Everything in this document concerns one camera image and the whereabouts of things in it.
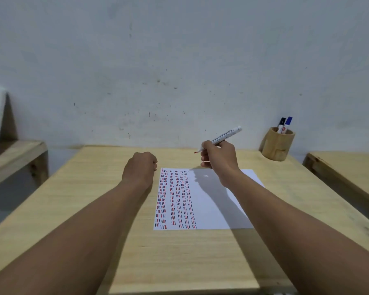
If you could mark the person's left hand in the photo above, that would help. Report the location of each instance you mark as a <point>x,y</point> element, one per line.
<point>139,170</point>

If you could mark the person's right hand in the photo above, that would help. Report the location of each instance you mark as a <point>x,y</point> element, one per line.
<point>220,161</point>

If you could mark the person's right fingers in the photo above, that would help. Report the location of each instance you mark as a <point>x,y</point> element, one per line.
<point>206,154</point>

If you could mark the person's left fingers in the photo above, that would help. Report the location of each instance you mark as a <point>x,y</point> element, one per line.
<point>154,162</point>

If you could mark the white marker with red tip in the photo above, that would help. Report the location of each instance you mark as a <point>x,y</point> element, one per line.
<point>222,138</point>

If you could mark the person's left forearm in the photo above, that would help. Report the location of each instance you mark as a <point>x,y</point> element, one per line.
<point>70,239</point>

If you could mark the person's right forearm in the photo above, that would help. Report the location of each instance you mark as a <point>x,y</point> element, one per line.
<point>301,239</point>

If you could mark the white paper with coloured marks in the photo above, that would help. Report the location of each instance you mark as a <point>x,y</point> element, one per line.
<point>203,202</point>

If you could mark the light wooden table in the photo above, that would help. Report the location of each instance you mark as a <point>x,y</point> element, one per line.
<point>184,224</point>

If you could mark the round wooden pen holder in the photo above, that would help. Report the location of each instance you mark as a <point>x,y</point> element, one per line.
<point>277,144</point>

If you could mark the black capped marker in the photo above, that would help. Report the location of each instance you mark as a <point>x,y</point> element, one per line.
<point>280,124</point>

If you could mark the blue capped marker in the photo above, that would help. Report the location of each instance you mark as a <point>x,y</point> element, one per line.
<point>286,124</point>

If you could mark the low wooden bench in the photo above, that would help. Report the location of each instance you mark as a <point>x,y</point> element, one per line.
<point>15,159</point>

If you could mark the wooden side table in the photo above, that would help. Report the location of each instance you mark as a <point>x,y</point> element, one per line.
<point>346,178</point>

